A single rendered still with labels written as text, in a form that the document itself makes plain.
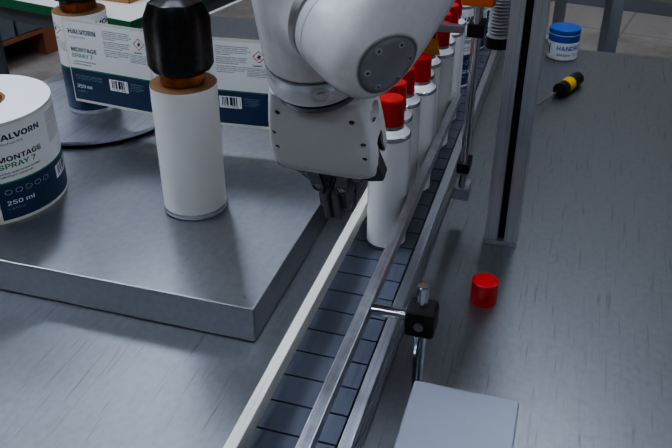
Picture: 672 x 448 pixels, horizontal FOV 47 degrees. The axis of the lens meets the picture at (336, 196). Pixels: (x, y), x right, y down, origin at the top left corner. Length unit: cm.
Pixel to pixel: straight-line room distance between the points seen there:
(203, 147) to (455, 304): 39
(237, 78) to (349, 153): 57
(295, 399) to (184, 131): 40
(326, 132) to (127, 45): 69
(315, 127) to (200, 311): 36
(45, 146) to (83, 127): 24
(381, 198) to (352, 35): 48
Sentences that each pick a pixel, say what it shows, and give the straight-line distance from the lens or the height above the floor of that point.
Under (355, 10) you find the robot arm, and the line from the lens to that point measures 51.
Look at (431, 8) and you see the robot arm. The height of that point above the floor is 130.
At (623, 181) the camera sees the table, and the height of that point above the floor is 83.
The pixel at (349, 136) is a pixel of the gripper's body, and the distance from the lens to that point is 67.
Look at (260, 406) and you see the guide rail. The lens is 76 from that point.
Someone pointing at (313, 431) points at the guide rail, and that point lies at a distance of 66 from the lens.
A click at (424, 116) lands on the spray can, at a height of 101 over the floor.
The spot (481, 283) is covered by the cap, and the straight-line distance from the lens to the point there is 100.
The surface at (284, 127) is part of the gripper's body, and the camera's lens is 69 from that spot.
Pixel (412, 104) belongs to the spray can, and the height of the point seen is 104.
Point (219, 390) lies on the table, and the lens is 89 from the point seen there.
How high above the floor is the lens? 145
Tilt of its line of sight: 30 degrees down
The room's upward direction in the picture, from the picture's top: straight up
